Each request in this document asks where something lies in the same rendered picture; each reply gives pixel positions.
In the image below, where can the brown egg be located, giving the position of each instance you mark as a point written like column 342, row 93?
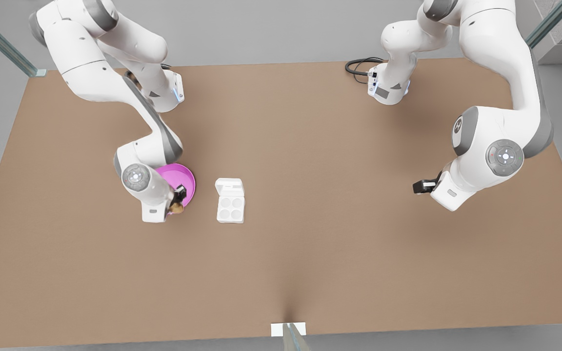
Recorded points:
column 177, row 208

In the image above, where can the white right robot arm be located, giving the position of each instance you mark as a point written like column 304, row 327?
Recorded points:
column 90, row 73

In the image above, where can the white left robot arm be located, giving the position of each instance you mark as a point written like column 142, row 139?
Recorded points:
column 500, row 122

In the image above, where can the white egg box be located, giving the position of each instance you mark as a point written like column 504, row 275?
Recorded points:
column 230, row 201

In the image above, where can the pink round plate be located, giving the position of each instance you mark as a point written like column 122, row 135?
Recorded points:
column 183, row 179

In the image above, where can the silver frame post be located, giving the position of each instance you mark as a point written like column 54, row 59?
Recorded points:
column 291, row 336
column 3, row 44
column 549, row 22

